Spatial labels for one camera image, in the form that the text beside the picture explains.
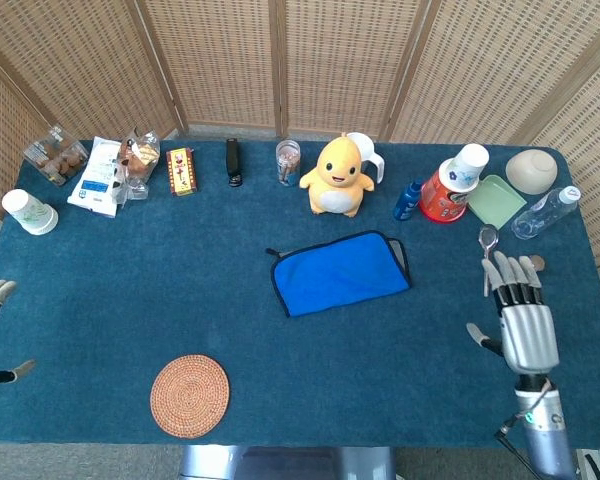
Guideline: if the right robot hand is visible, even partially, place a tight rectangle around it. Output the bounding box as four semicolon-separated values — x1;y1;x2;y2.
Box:
466;250;561;375

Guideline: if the grey and blue cloth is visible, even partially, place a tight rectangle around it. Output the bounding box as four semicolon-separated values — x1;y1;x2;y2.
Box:
265;229;413;319

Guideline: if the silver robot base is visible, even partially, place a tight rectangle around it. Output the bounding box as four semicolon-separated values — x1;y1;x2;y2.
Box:
178;444;396;480

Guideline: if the paper cup with green print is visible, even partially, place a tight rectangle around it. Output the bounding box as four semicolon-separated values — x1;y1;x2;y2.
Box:
1;188;60;236

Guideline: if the metal spoon with round bowl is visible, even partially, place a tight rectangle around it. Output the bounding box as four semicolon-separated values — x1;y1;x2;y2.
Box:
478;223;500;297

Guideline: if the clear water bottle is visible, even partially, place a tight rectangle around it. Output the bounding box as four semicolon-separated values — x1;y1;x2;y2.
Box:
510;185;582;241

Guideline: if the green plastic tray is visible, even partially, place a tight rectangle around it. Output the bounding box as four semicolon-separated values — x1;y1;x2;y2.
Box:
465;174;528;231

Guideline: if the blue table cloth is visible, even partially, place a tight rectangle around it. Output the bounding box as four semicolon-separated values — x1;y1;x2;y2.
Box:
0;138;600;448

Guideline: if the red instant noodle cup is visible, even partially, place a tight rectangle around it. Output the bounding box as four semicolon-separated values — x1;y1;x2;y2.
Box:
419;159;469;226

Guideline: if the beige bowl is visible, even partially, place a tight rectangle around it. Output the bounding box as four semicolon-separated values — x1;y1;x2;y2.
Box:
505;148;559;196

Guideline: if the clear box of pastries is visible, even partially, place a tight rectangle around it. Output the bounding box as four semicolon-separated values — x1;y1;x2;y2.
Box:
22;124;90;187

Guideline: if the white and blue snack bag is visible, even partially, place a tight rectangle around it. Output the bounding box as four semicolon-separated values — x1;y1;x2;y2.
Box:
66;135;124;219

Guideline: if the paper cup with blue flowers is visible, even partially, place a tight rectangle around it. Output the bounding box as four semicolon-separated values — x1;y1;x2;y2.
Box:
438;143;491;193

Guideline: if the blue spray bottle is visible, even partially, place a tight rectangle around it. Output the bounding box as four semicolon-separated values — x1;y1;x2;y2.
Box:
392;177;425;222

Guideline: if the bread in clear bag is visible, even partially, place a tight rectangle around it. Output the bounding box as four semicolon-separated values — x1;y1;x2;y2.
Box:
115;129;161;201

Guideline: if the round woven rattan mat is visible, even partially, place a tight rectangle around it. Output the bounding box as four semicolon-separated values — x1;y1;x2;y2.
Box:
149;353;231;440

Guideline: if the yellow and red box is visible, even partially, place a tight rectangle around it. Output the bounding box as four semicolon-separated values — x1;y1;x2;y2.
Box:
165;147;199;197

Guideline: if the white plastic pitcher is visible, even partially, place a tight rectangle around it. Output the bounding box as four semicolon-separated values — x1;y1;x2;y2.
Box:
347;131;385;185

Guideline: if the yellow plush toy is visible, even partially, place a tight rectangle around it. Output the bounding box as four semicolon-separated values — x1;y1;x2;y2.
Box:
298;132;376;219

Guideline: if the black stapler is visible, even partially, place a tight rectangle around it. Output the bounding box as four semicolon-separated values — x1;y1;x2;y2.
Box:
225;137;244;189

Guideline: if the clear jar of biscuit sticks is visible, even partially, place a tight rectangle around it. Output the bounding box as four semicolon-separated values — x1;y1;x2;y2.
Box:
274;139;302;188

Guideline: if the rattan folding screen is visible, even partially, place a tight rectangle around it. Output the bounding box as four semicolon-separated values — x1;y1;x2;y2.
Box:
0;0;600;351

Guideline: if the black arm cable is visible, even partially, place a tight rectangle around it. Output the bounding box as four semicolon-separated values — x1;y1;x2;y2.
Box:
494;413;539;480

